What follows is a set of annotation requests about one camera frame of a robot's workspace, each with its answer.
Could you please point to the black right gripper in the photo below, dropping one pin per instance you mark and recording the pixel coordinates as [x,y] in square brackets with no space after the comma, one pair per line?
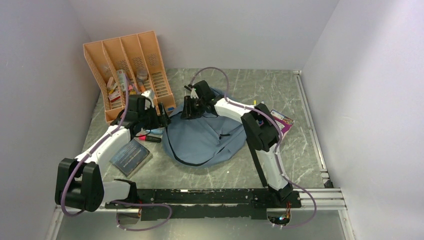
[188,112]

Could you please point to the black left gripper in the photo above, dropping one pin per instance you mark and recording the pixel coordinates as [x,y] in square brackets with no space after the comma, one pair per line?
[164,120]

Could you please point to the blue grey student backpack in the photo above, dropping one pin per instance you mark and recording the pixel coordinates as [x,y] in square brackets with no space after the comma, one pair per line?
[207,140]

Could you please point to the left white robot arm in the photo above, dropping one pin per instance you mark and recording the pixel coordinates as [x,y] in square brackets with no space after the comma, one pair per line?
[100,174]

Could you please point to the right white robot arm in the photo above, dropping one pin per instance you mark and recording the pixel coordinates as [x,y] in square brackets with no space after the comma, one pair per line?
[263,135]

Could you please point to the blue correction tape dispenser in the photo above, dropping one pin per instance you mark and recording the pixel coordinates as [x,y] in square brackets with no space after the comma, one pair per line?
[156,131]

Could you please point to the dark blue hardcover book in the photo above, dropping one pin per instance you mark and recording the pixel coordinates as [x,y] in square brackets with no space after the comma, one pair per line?
[130,158]

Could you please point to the grey round jar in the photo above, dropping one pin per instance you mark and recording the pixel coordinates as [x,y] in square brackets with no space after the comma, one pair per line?
[142,75]

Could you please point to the red white small box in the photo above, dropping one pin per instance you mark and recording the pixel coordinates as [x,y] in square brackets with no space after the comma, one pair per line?
[113,96]

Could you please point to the tall white carton box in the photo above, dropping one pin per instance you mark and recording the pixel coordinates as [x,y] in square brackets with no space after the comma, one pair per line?
[122,78]

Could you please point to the peach plastic file organizer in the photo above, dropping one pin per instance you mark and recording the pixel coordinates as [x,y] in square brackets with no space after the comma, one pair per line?
[128,53]

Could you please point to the purple picture book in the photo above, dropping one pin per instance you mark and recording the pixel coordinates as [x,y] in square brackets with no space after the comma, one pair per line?
[284,123]

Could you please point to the black mounting base rail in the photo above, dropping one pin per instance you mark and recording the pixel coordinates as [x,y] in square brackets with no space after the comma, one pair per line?
[250,203]

